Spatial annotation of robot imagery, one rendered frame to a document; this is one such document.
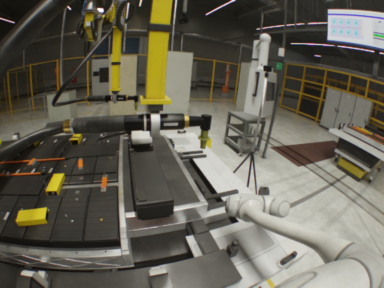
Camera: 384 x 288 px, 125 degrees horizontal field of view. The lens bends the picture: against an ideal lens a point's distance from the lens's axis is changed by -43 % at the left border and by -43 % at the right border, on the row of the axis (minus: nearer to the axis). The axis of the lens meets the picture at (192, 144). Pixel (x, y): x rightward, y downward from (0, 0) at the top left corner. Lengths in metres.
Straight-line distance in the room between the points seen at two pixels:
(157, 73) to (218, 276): 0.73
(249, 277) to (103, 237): 0.61
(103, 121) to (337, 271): 0.61
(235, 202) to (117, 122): 0.53
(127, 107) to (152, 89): 4.79
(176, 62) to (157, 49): 4.78
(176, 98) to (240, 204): 4.78
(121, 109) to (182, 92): 1.86
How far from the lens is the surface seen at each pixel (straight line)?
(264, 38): 3.38
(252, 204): 0.72
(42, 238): 0.81
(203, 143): 0.56
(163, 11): 0.49
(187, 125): 0.51
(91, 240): 0.72
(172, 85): 5.23
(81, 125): 0.51
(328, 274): 0.35
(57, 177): 1.07
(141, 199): 0.68
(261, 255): 0.91
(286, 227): 0.61
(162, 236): 0.97
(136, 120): 0.49
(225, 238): 0.91
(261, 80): 3.05
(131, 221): 0.80
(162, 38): 0.47
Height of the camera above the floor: 1.56
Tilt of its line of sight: 24 degrees down
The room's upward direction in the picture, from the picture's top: 5 degrees clockwise
